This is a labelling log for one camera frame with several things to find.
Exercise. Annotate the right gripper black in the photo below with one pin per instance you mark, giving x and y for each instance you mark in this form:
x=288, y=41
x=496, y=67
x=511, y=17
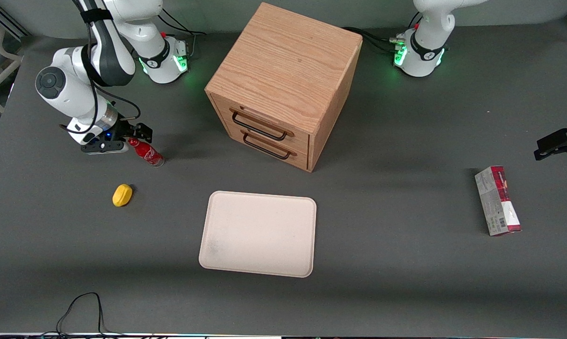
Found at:
x=124, y=130

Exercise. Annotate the red coke bottle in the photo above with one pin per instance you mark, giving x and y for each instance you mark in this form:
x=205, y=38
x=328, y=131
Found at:
x=148, y=153

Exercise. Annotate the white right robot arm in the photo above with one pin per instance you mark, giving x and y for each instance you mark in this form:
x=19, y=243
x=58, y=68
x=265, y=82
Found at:
x=69, y=101

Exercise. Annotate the white rectangular tray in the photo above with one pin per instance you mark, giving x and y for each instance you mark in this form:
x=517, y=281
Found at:
x=260, y=233

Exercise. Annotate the yellow oval plastic object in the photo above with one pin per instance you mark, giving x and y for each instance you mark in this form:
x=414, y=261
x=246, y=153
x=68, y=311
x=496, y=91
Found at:
x=122, y=195

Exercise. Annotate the red and grey carton box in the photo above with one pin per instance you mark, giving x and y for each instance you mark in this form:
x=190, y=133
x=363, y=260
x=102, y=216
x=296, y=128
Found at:
x=498, y=202

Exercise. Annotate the oak wooden drawer cabinet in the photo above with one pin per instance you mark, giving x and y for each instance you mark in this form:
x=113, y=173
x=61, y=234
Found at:
x=288, y=61

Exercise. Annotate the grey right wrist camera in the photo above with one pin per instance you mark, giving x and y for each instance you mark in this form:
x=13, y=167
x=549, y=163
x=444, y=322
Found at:
x=102, y=147

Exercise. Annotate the white tubular chair frame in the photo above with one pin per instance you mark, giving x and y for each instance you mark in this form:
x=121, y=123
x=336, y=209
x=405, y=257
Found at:
x=3, y=52

